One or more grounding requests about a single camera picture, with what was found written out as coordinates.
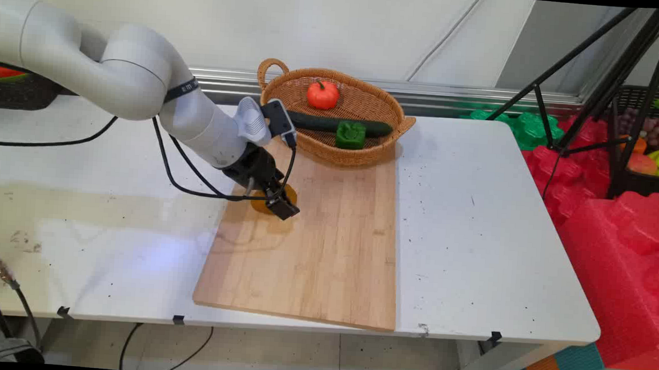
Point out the orange toy fruit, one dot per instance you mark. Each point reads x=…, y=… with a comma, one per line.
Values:
x=259, y=205

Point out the wooden cutting board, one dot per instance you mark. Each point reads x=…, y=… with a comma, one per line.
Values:
x=325, y=253

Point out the grey black floor equipment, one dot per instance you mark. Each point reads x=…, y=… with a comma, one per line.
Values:
x=7, y=353

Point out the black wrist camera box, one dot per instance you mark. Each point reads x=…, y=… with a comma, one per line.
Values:
x=279, y=120

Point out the aluminium wall rail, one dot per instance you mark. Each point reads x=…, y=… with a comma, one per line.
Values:
x=455, y=92

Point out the red toy tomato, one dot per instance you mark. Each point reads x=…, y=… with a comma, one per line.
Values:
x=322, y=95

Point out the green foam mat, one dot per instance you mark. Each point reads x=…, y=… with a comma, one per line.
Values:
x=530, y=128

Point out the large red foam mat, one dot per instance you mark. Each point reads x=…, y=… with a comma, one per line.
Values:
x=616, y=271

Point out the white table leg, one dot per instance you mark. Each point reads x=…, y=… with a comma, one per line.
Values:
x=501, y=364

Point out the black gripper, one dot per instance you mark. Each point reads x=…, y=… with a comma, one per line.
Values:
x=255, y=168

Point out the dark green toy cucumber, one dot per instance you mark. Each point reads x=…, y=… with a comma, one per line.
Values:
x=322, y=123

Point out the green toy bell pepper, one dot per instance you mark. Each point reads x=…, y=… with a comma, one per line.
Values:
x=350, y=135

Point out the orange toy peach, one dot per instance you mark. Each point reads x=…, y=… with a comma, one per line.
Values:
x=642, y=164

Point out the black woven basket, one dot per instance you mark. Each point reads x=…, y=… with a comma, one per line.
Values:
x=20, y=94

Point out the red toy vegetable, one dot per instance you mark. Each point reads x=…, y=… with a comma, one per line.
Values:
x=5, y=72

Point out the black tape piece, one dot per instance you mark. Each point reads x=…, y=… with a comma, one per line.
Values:
x=178, y=319
x=63, y=311
x=495, y=336

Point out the purple toy grapes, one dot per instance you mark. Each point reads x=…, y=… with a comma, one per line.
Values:
x=657, y=132

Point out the black tripod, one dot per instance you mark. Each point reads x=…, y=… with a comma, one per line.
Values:
x=616, y=82

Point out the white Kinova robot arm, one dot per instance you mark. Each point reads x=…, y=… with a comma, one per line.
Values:
x=130, y=75

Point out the brown wicker basket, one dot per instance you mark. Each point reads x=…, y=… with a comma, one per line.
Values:
x=357, y=104

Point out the small red foam mat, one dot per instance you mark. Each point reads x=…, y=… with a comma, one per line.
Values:
x=570, y=177

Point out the black plastic crate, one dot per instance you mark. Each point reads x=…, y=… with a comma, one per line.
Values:
x=638, y=184

